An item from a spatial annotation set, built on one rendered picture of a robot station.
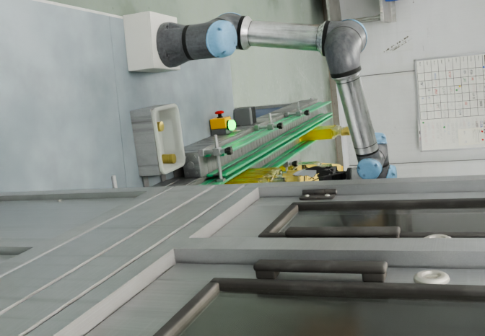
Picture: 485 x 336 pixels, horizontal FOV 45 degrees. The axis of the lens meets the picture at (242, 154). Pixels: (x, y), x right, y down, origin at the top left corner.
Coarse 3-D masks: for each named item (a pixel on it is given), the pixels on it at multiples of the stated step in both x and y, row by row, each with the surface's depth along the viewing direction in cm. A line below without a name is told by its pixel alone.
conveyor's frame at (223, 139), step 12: (288, 108) 332; (300, 108) 334; (264, 120) 283; (276, 120) 293; (240, 132) 249; (192, 144) 229; (204, 144) 225; (180, 168) 222; (180, 180) 209; (192, 180) 206; (204, 180) 214
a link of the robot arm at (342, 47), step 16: (336, 32) 179; (352, 32) 179; (336, 48) 177; (352, 48) 176; (336, 64) 177; (352, 64) 176; (336, 80) 180; (352, 80) 178; (352, 96) 180; (352, 112) 182; (368, 112) 183; (352, 128) 184; (368, 128) 183; (368, 144) 184; (368, 160) 185; (384, 160) 193; (368, 176) 186
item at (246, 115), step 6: (240, 108) 273; (246, 108) 271; (252, 108) 274; (234, 114) 274; (240, 114) 273; (246, 114) 272; (252, 114) 274; (240, 120) 273; (246, 120) 272; (252, 120) 273
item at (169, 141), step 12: (156, 108) 191; (168, 108) 204; (156, 120) 190; (168, 120) 206; (156, 132) 190; (168, 132) 207; (180, 132) 206; (156, 144) 191; (168, 144) 208; (180, 144) 206; (180, 156) 207; (168, 168) 198
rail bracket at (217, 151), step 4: (216, 136) 205; (216, 140) 205; (216, 144) 205; (216, 148) 205; (220, 148) 206; (228, 148) 204; (200, 152) 207; (204, 152) 207; (208, 152) 207; (212, 152) 206; (216, 152) 205; (220, 152) 205; (224, 152) 204; (228, 152) 203; (232, 152) 205; (220, 164) 207; (220, 168) 207; (220, 172) 207; (220, 176) 207; (220, 180) 207; (224, 180) 208
